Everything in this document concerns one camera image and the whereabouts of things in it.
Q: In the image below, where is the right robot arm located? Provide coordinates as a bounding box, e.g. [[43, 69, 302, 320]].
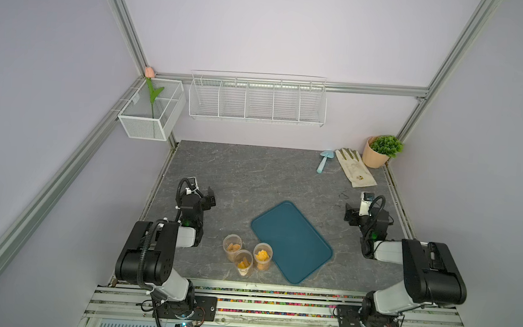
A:
[[336, 192, 467, 327]]

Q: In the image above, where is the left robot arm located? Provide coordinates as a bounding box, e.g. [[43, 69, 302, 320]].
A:
[[114, 177, 216, 319]]

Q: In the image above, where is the clear jar back left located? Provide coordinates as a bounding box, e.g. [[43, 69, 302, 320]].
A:
[[222, 234, 243, 263]]

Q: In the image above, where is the clear jar front middle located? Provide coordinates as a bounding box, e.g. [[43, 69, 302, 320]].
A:
[[234, 249, 254, 277]]

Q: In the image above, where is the beige gardening glove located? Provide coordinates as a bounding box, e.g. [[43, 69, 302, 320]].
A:
[[335, 148, 377, 188]]

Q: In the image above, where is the teal plastic tray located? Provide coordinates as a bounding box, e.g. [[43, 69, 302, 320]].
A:
[[250, 201, 334, 285]]

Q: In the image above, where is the light blue garden trowel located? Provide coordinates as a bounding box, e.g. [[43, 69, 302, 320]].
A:
[[316, 150, 335, 174]]

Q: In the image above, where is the potted green plant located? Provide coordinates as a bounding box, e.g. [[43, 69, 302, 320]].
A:
[[362, 135, 404, 169]]

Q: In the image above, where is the pink artificial tulip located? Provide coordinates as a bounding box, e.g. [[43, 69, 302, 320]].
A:
[[144, 66, 164, 118]]

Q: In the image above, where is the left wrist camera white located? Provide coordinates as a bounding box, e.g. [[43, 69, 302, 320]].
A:
[[186, 177, 199, 192]]

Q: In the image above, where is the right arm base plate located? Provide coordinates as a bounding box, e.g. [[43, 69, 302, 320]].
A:
[[332, 304, 401, 327]]

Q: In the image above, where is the white mesh wall basket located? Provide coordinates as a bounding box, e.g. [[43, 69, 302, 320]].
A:
[[118, 78, 186, 142]]

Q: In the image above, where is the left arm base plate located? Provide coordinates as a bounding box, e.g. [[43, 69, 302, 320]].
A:
[[156, 295, 218, 322]]

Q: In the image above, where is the white wire wall shelf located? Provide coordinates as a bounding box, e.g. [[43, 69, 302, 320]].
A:
[[189, 70, 328, 127]]

